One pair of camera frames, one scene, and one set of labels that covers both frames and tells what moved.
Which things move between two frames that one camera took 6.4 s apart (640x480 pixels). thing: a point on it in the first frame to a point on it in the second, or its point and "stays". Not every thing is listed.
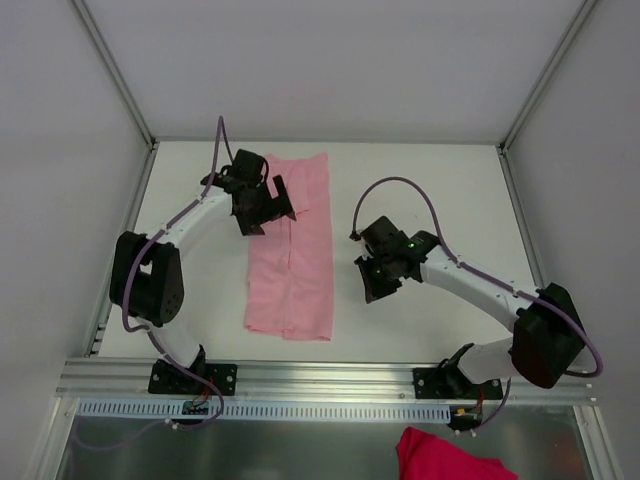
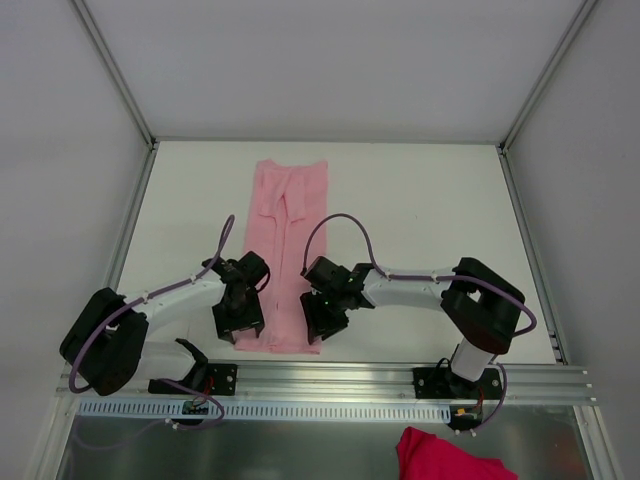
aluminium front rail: (303, 382) stays
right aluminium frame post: (509, 138) stays
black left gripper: (261, 208) to (238, 325)
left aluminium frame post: (115, 72) stays
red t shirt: (422, 456) stays
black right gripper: (379, 273) to (323, 319)
